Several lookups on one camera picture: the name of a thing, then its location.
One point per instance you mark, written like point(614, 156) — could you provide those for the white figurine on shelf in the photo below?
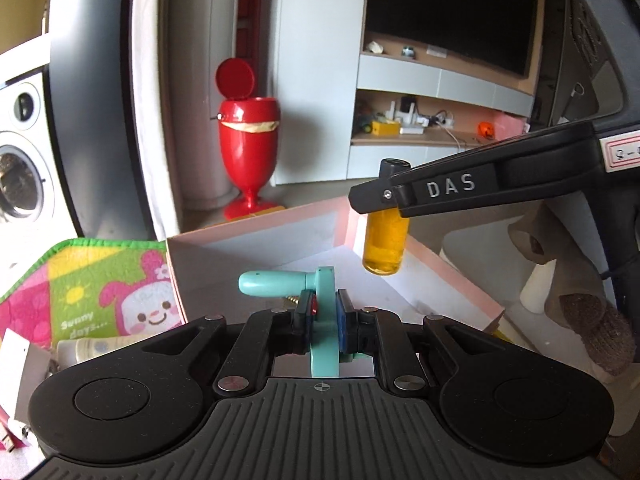
point(374, 48)

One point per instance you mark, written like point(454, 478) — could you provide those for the silver washing machine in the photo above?
point(27, 110)

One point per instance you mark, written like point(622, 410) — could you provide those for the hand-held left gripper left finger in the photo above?
point(306, 321)

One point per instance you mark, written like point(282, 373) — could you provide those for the small yellow box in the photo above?
point(386, 129)

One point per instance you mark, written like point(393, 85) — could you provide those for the white power strip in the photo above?
point(412, 130)

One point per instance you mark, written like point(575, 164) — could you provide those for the orange pumpkin toy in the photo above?
point(486, 130)

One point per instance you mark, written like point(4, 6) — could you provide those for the small white carton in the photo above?
point(25, 375)

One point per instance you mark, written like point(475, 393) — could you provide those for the black television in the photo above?
point(450, 5)

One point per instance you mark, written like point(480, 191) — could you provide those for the white cream tube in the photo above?
point(90, 349)

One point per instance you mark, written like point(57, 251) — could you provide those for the white curtain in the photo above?
point(150, 110)

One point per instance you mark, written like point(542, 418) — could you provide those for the colourful cartoon play mat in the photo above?
point(100, 285)

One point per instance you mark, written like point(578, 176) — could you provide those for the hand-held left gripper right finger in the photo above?
point(345, 321)

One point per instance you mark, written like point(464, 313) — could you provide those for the yellow liquid bottle black cap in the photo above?
point(385, 245)

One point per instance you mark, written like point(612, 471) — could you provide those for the brown fuzzy socks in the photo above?
point(585, 310)

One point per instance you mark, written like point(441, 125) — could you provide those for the pink cardboard box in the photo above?
point(280, 240)

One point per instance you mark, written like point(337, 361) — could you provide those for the red pedestal trash bin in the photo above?
point(247, 150)

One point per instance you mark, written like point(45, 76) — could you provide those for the small round glass ornament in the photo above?
point(409, 52)

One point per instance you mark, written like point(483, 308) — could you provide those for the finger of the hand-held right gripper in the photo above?
point(450, 187)

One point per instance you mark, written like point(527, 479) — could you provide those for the white label plate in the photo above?
point(437, 52)

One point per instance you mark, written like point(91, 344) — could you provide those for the teal hand crank tool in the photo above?
point(325, 345)

